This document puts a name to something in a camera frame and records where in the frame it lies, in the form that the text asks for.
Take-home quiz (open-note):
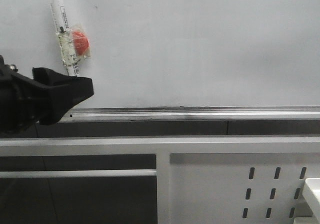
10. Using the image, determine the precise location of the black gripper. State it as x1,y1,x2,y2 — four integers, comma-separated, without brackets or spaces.
0,57,94,133

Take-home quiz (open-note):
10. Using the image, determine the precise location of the red round magnet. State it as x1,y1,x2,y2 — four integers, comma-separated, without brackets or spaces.
70,24,91,60

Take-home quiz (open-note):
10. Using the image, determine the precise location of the white whiteboard marker pen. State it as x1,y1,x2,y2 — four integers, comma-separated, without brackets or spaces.
49,0,80,76

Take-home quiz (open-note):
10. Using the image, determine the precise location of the white whiteboard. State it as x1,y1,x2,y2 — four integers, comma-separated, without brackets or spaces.
0,0,320,123

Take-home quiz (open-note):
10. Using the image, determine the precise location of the white plastic tray bin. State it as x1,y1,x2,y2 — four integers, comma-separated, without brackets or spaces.
293,178,320,223

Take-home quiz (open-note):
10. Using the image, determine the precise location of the white metal whiteboard stand frame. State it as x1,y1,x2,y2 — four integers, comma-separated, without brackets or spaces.
0,136,320,223

